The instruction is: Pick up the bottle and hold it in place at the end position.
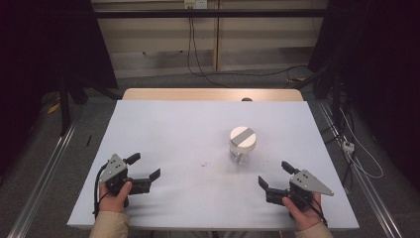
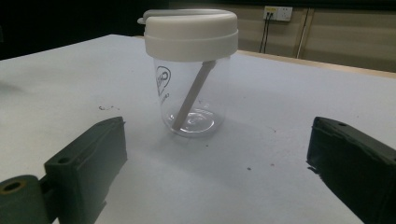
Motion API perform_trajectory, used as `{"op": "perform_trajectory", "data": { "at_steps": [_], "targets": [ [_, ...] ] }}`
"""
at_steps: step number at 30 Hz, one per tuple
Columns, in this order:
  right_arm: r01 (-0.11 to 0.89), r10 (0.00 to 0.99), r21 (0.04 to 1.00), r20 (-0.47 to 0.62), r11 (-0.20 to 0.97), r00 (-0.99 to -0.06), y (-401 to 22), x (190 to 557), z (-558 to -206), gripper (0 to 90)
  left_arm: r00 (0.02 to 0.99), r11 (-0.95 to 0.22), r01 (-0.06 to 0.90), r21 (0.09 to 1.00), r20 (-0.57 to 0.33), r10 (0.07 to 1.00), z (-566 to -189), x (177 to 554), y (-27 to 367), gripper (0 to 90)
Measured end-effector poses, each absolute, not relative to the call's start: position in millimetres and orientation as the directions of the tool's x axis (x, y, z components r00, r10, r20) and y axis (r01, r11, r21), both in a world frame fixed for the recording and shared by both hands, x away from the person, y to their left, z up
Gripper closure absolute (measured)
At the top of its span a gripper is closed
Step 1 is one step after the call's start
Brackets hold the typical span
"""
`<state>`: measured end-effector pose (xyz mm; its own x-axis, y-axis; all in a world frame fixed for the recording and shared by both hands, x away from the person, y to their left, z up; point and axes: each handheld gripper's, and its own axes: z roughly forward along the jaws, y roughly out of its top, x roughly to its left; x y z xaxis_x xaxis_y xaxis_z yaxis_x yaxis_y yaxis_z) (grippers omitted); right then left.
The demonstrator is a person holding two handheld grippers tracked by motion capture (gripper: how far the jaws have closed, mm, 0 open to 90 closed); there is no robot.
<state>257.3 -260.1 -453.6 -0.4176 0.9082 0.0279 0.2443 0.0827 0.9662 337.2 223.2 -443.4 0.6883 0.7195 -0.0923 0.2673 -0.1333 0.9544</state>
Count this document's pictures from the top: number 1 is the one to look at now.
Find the clear chopper jar white lid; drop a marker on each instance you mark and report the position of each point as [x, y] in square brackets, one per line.
[242, 140]

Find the black metal stand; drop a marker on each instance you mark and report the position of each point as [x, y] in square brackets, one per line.
[65, 105]

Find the black horizontal bar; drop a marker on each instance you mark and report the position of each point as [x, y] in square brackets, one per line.
[214, 13]

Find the yellow tape piece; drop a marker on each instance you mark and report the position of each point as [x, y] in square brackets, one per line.
[53, 108]

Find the wooden wall post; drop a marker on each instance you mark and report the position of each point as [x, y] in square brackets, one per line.
[216, 39]

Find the small black floor strip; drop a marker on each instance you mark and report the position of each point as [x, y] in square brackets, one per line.
[88, 140]

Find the white wall socket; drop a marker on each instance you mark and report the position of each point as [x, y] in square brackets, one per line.
[195, 3]

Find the white board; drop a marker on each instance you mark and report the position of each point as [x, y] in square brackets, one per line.
[185, 132]

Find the person's left hand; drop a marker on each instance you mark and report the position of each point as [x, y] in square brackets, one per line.
[112, 201]

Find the metal floor rail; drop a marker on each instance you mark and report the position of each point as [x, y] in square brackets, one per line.
[366, 185]
[43, 181]

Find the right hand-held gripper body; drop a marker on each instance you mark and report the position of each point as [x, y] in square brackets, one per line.
[308, 183]

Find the wooden table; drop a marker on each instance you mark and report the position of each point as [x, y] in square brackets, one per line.
[198, 94]

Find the person's right hand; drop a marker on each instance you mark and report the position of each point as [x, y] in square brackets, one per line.
[305, 216]

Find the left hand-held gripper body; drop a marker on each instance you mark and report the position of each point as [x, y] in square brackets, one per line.
[114, 168]

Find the white power strip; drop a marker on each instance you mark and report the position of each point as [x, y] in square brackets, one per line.
[348, 147]

